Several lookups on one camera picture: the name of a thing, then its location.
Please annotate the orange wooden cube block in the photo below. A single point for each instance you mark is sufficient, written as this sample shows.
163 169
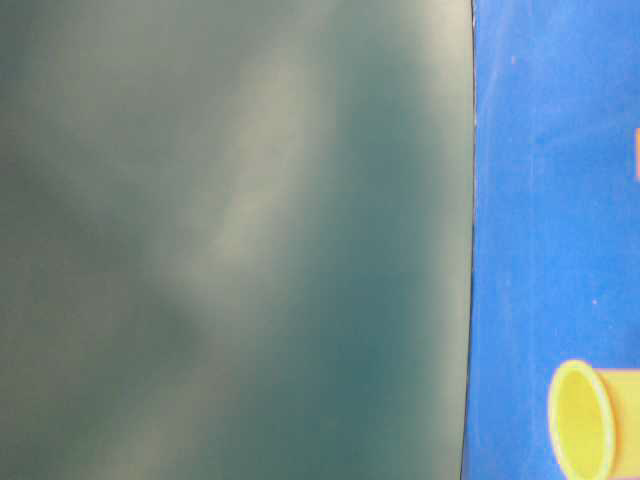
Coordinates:
637 154

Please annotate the blue cloth mat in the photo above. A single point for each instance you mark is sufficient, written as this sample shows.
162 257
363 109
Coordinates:
556 221

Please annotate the yellow plastic cup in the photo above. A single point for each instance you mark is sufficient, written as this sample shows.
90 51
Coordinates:
593 419

